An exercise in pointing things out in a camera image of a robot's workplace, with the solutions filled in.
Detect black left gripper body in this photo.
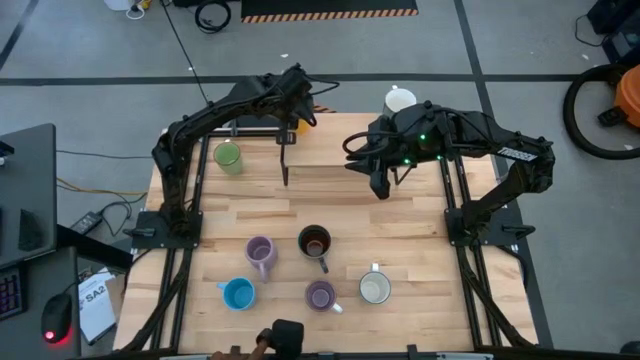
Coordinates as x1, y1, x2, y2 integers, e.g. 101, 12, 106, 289
268, 63, 321, 109

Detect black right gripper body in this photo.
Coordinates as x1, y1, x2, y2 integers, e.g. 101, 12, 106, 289
367, 101, 452, 174

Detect green mug white handle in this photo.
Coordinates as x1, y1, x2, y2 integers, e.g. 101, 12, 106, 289
213, 139, 245, 176

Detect dark teal mug brown interior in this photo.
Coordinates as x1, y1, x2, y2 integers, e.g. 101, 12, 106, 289
297, 224, 333, 275

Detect white mug blue leaf pattern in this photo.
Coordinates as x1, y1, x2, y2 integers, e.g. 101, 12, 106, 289
358, 262, 393, 305

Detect ribbed lilac mug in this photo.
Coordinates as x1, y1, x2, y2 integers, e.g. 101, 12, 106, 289
244, 234, 279, 285

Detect light blue mug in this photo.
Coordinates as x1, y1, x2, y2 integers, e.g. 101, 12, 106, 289
216, 276, 257, 312

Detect wooden shelf black legs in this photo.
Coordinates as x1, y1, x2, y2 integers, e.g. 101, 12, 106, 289
279, 112, 419, 187

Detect small black striped-edge floor mat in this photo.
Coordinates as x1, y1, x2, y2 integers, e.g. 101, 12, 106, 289
233, 86, 337, 129

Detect large black striped-edge floor mat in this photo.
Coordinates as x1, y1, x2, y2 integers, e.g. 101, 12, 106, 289
240, 0, 420, 25

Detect purple and white mug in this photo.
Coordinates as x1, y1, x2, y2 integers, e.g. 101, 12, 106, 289
304, 279, 345, 315

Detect person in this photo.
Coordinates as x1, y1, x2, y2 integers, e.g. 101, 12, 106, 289
209, 318, 306, 360

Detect black power adapter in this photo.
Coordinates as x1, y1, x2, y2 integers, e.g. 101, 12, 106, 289
69, 210, 104, 235

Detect orange vacuum cleaner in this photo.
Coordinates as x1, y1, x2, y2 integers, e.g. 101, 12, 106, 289
613, 63, 640, 129

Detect black equipment case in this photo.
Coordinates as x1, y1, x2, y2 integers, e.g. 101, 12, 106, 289
574, 0, 640, 64

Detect white printed paper sheet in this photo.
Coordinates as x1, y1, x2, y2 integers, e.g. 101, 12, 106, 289
77, 267, 118, 346

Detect dark grey desk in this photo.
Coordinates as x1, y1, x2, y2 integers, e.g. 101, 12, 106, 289
0, 122, 134, 360

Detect black computer mouse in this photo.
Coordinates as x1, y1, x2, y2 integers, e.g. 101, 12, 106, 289
40, 292, 74, 345

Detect black keyboard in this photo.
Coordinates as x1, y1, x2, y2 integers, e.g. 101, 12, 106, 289
0, 267, 25, 321

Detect braided black arm cable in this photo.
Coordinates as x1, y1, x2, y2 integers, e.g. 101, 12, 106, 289
342, 130, 381, 161

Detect black metal table frame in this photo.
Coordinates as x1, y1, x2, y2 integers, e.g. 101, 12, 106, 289
119, 127, 539, 360

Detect black floor cable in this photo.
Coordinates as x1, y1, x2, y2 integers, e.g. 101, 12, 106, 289
159, 0, 221, 109

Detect coiled black cable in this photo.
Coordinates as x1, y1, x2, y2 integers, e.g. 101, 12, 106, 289
193, 0, 233, 35

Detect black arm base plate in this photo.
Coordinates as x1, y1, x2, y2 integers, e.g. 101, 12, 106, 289
444, 207, 536, 247
124, 209, 204, 250

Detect black vacuum hose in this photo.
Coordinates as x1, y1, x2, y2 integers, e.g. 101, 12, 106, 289
562, 63, 640, 161

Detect yellow floor cable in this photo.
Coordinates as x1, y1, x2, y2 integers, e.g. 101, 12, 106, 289
55, 177, 149, 197

